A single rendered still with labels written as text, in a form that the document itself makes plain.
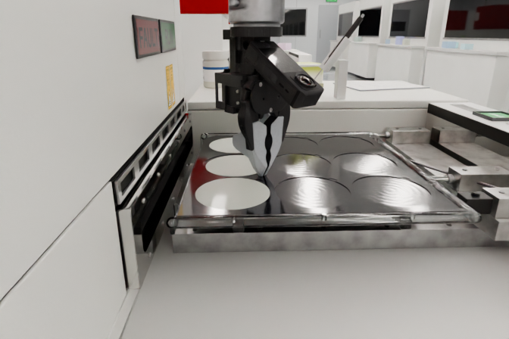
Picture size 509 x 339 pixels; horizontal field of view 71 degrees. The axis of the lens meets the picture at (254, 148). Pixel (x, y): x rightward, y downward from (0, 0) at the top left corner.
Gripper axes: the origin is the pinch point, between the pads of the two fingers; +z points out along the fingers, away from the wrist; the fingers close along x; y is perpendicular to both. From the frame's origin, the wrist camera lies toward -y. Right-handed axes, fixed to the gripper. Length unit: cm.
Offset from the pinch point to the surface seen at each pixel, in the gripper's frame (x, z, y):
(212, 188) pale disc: 8.4, 1.3, 2.0
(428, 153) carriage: -34.8, 3.3, -10.1
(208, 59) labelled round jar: -21.5, -12.8, 43.0
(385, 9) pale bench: -776, -72, 393
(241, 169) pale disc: 0.8, 1.2, 4.7
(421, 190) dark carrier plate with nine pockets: -12.4, 1.4, -17.9
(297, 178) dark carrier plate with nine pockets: -3.2, 1.4, -3.4
